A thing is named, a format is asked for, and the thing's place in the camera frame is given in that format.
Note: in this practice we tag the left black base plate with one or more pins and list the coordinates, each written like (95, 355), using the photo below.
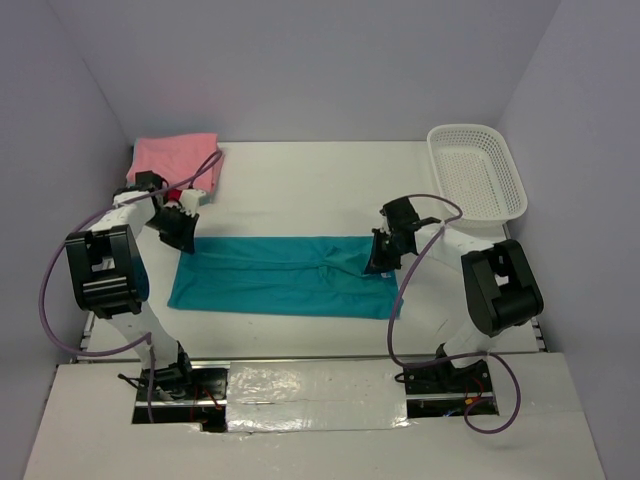
(202, 403)

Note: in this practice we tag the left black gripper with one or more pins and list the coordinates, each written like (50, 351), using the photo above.
(184, 239)

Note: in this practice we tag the teal blue t shirt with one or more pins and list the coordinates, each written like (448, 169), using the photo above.
(321, 276)

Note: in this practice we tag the white plastic laundry basket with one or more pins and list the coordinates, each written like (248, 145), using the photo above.
(473, 167)

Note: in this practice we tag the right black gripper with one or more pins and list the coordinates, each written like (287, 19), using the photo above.
(378, 261)

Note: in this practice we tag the silver tape patch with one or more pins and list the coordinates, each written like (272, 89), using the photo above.
(334, 395)

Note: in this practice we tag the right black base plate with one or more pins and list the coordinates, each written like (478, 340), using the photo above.
(444, 391)

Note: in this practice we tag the pink t shirt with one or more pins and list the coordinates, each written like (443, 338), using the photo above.
(174, 158)

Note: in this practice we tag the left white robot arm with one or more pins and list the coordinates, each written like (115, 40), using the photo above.
(110, 280)

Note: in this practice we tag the red t shirt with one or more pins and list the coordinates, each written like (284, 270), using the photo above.
(173, 195)

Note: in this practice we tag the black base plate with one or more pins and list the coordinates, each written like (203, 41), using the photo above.
(444, 391)
(202, 403)

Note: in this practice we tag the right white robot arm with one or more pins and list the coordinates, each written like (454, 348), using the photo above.
(500, 288)

